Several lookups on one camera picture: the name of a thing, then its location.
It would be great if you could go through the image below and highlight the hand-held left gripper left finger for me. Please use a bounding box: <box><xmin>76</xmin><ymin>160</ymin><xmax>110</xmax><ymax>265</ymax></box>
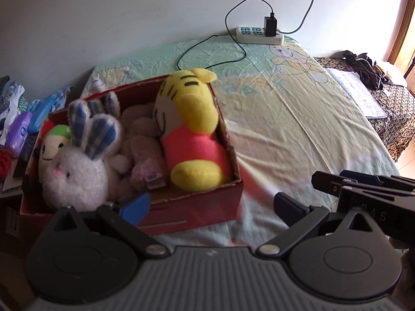
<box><xmin>49</xmin><ymin>192</ymin><xmax>169</xmax><ymax>259</ymax></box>

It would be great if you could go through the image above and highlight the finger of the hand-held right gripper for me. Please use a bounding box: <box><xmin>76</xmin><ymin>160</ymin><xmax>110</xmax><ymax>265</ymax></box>
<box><xmin>340</xmin><ymin>169</ymin><xmax>415</xmax><ymax>185</ymax></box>
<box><xmin>311</xmin><ymin>171</ymin><xmax>415</xmax><ymax>198</ymax></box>

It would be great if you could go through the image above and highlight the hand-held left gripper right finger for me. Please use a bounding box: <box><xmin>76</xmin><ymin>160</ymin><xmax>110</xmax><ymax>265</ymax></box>
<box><xmin>255</xmin><ymin>192</ymin><xmax>389</xmax><ymax>256</ymax></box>

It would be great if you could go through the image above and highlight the beige pink bear plush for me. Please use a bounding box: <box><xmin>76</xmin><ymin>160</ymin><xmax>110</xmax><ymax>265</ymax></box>
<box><xmin>117</xmin><ymin>102</ymin><xmax>169</xmax><ymax>201</ymax></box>

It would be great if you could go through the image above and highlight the red cardboard box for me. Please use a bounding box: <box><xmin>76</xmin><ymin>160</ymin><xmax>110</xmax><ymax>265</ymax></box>
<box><xmin>19</xmin><ymin>74</ymin><xmax>244</xmax><ymax>235</ymax></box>

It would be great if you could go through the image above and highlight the yellow tiger plush toy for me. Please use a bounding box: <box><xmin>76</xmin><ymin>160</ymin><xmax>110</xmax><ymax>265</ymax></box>
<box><xmin>153</xmin><ymin>68</ymin><xmax>232</xmax><ymax>192</ymax></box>

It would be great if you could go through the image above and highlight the green plush toy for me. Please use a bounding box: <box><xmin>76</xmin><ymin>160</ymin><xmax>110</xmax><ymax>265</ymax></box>
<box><xmin>38</xmin><ymin>120</ymin><xmax>73</xmax><ymax>182</ymax></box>

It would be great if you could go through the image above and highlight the brown patterned tablecloth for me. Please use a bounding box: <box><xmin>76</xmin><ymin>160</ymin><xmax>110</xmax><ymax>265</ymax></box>
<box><xmin>313</xmin><ymin>56</ymin><xmax>415</xmax><ymax>164</ymax></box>

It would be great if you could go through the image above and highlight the white folded cloth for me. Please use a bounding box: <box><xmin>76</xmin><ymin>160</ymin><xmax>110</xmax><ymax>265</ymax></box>
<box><xmin>324</xmin><ymin>67</ymin><xmax>388</xmax><ymax>119</ymax></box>

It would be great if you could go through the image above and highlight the dark striped scarf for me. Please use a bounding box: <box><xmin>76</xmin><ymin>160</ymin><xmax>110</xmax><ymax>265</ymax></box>
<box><xmin>344</xmin><ymin>50</ymin><xmax>385</xmax><ymax>90</ymax></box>

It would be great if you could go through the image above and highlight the cream cloth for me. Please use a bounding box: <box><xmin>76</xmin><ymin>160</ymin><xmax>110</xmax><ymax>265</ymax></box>
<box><xmin>373</xmin><ymin>61</ymin><xmax>407</xmax><ymax>86</ymax></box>

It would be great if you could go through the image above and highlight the black flat case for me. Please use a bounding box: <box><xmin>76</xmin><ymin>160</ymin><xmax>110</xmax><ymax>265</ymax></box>
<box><xmin>13</xmin><ymin>134</ymin><xmax>38</xmax><ymax>179</ymax></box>

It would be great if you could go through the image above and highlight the blue patterned packet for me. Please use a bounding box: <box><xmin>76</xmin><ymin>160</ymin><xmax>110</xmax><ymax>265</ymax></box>
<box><xmin>27</xmin><ymin>86</ymin><xmax>75</xmax><ymax>133</ymax></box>

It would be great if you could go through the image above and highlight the red cloth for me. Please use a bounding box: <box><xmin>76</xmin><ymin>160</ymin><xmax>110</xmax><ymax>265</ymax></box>
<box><xmin>0</xmin><ymin>152</ymin><xmax>12</xmax><ymax>182</ymax></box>

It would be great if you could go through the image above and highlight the purple packet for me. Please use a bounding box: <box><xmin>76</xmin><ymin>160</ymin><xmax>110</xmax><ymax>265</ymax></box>
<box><xmin>5</xmin><ymin>112</ymin><xmax>33</xmax><ymax>151</ymax></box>

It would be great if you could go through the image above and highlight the white power strip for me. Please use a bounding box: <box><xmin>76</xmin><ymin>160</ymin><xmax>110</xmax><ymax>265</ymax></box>
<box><xmin>236</xmin><ymin>26</ymin><xmax>285</xmax><ymax>45</ymax></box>

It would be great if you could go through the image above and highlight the pile of patterned clothes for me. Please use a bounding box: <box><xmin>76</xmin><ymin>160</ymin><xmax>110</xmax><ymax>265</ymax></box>
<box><xmin>0</xmin><ymin>76</ymin><xmax>30</xmax><ymax>146</ymax></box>

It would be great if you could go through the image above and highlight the black charger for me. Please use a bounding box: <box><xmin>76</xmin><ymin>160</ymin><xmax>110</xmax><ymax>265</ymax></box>
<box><xmin>264</xmin><ymin>12</ymin><xmax>278</xmax><ymax>38</ymax></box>

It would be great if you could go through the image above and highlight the wooden door frame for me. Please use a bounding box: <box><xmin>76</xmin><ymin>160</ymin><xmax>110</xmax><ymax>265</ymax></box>
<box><xmin>387</xmin><ymin>0</ymin><xmax>415</xmax><ymax>68</ymax></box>

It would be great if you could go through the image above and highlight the black cable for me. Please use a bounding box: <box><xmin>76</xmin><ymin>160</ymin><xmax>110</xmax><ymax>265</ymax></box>
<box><xmin>177</xmin><ymin>0</ymin><xmax>274</xmax><ymax>72</ymax></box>

